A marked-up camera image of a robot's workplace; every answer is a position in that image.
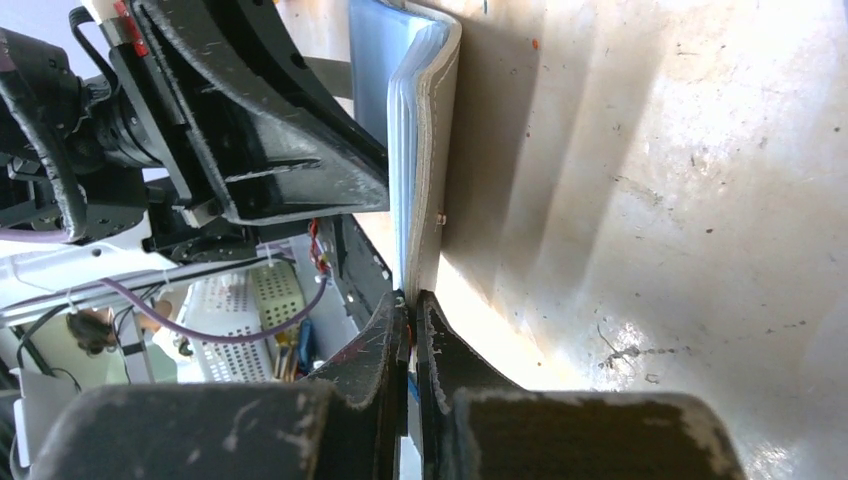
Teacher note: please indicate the person in white shirt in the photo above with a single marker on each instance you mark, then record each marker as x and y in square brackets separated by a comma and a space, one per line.
[95, 330]

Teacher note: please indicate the grey leather card holder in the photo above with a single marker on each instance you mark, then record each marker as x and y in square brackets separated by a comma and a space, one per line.
[401, 78]

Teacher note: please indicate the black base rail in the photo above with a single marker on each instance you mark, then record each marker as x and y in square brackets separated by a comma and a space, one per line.
[360, 273]

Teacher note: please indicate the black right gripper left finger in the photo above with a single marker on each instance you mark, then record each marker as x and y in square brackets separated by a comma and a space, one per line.
[342, 421]

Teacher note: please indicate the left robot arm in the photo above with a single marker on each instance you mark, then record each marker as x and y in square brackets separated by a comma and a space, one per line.
[67, 276]

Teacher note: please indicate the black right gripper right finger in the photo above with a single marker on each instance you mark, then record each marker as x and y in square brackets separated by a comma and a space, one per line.
[478, 424]

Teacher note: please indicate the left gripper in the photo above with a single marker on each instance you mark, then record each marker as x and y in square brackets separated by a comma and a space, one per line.
[205, 120]

